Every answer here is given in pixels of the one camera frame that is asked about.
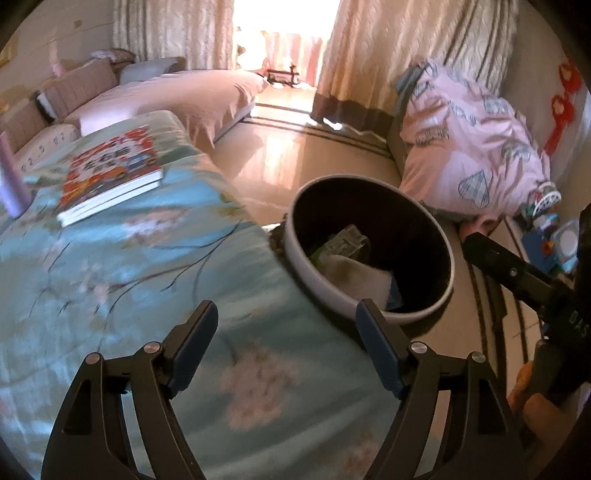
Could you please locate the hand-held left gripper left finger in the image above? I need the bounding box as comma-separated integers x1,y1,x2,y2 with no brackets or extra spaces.
39,300,220,480

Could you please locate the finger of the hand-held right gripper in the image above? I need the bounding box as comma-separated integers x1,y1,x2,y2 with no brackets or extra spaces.
462,233,561,308

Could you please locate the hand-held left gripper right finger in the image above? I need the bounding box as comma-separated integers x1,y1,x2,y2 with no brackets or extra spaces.
355,298,525,480

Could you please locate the blue colourful candy packet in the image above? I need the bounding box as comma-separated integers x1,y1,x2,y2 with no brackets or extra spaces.
385,277,403,310

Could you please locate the white paper sheet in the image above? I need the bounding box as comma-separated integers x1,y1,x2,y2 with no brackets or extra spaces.
318,254,393,308

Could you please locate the white bin with black liner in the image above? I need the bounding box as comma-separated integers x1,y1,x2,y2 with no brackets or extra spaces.
283,175,457,326

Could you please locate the person's right hand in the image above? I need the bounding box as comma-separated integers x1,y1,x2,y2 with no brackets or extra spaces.
508,360,587,462

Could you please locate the blue plastic toy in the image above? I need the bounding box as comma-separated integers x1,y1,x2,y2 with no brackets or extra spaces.
526,220,579,278

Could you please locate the white wheel toy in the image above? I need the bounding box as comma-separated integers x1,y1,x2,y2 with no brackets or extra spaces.
526,182,561,217

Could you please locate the blue floral blanket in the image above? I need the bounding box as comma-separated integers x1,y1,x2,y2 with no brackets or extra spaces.
0,110,462,480

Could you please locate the pink heart print quilt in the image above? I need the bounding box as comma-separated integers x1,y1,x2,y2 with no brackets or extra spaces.
397,60,555,222

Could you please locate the colourful picture book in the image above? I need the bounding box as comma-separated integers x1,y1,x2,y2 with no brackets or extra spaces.
56,124,164,228

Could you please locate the beige curtain with brown hem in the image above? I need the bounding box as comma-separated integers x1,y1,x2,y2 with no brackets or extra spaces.
311,0,518,134

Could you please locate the purple thermos bottle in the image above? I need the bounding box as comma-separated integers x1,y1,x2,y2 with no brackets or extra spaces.
0,131,32,219

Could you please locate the white printed pillow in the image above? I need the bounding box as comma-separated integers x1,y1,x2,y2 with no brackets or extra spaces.
14,122,84,171

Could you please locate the grey blue pillow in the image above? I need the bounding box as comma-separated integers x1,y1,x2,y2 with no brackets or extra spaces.
119,58,185,86

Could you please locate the large striped pillow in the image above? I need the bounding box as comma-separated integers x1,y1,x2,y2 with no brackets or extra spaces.
39,60,121,121

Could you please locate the black metal rack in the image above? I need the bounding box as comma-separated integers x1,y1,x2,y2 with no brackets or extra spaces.
265,67,301,88

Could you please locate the beige patterned curtain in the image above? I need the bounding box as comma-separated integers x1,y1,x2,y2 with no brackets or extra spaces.
113,0,236,72

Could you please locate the red wall decoration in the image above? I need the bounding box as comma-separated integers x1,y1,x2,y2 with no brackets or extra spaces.
545,62,583,153

